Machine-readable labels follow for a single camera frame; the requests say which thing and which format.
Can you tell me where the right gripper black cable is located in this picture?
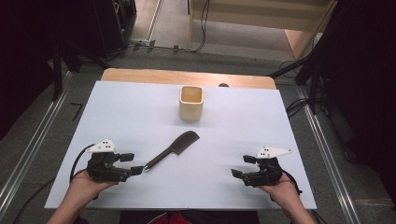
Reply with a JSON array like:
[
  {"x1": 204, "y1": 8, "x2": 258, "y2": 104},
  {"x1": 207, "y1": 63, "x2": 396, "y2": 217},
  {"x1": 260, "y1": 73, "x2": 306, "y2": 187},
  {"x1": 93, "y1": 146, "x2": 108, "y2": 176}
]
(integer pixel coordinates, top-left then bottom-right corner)
[{"x1": 280, "y1": 169, "x2": 304, "y2": 196}]

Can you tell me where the white board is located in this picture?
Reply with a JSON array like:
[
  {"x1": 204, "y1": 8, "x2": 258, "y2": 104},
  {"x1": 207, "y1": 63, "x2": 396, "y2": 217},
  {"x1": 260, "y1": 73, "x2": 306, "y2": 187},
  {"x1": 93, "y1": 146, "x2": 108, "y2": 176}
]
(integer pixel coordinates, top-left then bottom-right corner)
[{"x1": 45, "y1": 80, "x2": 318, "y2": 210}]

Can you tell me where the wooden table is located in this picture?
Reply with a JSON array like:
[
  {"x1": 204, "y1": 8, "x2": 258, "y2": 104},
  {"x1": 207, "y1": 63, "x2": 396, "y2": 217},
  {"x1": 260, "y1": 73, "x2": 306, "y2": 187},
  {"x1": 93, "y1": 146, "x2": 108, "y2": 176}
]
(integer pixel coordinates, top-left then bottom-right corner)
[{"x1": 101, "y1": 68, "x2": 277, "y2": 91}]

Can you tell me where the person's dark clothing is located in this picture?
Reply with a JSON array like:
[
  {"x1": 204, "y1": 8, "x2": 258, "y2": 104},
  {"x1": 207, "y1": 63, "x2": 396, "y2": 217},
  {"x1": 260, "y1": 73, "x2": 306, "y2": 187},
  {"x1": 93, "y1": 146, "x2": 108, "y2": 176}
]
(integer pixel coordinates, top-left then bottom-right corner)
[{"x1": 120, "y1": 210, "x2": 260, "y2": 224}]

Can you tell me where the metal floor rail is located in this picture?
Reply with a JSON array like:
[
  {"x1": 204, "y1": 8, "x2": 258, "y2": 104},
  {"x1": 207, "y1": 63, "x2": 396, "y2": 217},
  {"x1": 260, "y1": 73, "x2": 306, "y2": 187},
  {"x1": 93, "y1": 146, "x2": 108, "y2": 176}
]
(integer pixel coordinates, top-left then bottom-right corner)
[
  {"x1": 295, "y1": 85, "x2": 362, "y2": 224},
  {"x1": 0, "y1": 71, "x2": 74, "y2": 216}
]

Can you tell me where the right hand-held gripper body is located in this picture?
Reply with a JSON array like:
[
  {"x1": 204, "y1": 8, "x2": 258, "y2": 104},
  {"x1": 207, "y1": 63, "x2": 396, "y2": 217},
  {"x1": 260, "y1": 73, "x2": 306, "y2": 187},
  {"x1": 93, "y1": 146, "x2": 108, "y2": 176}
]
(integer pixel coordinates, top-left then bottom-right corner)
[{"x1": 243, "y1": 147, "x2": 293, "y2": 188}]

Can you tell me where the black hanging cable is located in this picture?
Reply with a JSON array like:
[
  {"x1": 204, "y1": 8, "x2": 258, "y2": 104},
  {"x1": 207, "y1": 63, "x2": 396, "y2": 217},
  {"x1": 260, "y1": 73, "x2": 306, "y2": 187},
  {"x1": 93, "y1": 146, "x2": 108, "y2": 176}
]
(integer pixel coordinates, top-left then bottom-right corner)
[{"x1": 191, "y1": 0, "x2": 210, "y2": 53}]

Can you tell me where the black metal stand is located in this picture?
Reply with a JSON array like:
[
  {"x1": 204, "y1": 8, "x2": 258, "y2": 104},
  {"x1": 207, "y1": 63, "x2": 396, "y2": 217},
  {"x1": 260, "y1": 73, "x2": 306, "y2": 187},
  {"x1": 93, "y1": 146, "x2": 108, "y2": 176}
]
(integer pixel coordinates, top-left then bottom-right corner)
[
  {"x1": 50, "y1": 38, "x2": 110, "y2": 102},
  {"x1": 269, "y1": 52, "x2": 328, "y2": 116}
]

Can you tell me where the beige square cup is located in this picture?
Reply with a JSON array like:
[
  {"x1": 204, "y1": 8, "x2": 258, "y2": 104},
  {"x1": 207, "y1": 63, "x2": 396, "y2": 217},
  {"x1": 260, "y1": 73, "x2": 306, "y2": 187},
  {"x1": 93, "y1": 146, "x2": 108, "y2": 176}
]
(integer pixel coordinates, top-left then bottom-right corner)
[{"x1": 178, "y1": 85, "x2": 205, "y2": 122}]

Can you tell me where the red cloth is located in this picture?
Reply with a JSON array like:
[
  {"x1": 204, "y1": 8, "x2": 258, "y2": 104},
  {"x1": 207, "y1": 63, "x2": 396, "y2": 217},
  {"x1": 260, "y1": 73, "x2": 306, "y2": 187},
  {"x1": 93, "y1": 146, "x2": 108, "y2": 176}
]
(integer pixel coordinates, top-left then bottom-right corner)
[{"x1": 154, "y1": 211, "x2": 191, "y2": 224}]

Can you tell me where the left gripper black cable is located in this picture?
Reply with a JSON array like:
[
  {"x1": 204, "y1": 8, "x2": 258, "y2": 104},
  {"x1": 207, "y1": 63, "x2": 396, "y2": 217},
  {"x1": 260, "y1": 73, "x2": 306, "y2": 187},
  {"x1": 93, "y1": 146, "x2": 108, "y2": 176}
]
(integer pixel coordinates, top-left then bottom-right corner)
[{"x1": 12, "y1": 143, "x2": 96, "y2": 224}]

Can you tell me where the light wooden furniture frame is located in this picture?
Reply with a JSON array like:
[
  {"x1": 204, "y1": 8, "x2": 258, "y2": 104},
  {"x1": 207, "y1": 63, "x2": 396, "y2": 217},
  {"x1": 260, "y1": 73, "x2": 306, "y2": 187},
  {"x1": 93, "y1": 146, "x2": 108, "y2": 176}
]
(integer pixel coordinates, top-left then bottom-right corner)
[{"x1": 188, "y1": 0, "x2": 339, "y2": 61}]

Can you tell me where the person's right hand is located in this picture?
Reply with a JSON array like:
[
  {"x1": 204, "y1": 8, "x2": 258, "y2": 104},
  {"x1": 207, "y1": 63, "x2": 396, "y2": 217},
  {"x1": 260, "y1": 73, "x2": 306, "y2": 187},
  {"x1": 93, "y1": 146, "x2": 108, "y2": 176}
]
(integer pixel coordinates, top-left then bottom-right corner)
[{"x1": 258, "y1": 173, "x2": 302, "y2": 207}]

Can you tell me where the black cabinet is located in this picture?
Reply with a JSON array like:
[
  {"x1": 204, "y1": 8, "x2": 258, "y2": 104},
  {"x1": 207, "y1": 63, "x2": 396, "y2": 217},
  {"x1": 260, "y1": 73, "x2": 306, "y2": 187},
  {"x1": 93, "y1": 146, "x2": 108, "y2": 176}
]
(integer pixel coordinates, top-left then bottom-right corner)
[{"x1": 92, "y1": 0, "x2": 137, "y2": 59}]

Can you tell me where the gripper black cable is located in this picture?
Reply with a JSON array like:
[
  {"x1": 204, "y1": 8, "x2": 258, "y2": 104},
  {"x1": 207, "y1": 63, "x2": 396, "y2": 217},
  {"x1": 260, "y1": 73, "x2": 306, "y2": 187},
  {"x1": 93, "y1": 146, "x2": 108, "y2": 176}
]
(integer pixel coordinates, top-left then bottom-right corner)
[
  {"x1": 280, "y1": 169, "x2": 304, "y2": 196},
  {"x1": 12, "y1": 143, "x2": 96, "y2": 224}
]

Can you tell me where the black floor cable bundle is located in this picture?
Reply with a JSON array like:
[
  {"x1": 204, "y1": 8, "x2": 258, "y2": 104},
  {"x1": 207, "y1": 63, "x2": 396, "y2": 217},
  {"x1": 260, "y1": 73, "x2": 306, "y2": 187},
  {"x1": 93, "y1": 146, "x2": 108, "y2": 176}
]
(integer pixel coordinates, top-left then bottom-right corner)
[{"x1": 285, "y1": 97, "x2": 310, "y2": 119}]

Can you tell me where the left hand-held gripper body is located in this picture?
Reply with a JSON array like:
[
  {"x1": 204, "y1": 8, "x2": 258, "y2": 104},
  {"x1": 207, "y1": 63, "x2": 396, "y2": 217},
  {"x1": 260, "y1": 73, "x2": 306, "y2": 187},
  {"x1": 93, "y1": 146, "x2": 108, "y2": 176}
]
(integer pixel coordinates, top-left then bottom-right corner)
[{"x1": 86, "y1": 138, "x2": 133, "y2": 183}]

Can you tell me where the person's left hand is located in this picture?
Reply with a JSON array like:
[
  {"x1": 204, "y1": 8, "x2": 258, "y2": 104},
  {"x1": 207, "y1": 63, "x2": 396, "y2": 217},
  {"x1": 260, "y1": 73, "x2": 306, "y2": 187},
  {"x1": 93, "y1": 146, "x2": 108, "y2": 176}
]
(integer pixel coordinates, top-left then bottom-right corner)
[{"x1": 69, "y1": 169, "x2": 118, "y2": 203}]

